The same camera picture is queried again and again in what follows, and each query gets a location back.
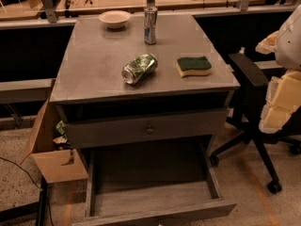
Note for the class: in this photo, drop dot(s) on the green snack packet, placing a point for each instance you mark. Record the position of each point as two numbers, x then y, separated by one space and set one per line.
60 140

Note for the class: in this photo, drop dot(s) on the grey drawer cabinet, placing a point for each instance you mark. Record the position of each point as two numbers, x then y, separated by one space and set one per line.
89 85

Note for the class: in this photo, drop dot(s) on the closed grey top drawer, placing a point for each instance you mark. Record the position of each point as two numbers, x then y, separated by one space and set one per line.
145 128

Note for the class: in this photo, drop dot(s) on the green yellow sponge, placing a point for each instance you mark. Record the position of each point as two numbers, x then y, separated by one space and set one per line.
193 66

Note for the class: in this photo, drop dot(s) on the crushed green soda can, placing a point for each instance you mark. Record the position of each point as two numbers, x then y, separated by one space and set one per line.
139 68

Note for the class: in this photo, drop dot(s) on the white ceramic bowl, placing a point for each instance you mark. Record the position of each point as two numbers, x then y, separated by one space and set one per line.
114 19

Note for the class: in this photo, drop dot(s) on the silver blue redbull can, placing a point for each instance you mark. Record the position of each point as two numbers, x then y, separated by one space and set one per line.
150 19

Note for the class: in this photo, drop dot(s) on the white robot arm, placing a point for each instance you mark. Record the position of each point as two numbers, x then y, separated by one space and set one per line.
283 95

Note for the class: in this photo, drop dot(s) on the brown cardboard box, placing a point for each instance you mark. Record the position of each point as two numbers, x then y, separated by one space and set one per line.
56 165

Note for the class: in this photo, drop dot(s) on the black office chair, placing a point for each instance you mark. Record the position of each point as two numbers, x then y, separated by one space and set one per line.
249 100

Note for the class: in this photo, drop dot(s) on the open grey middle drawer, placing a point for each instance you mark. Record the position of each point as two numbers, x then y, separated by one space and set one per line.
157 183

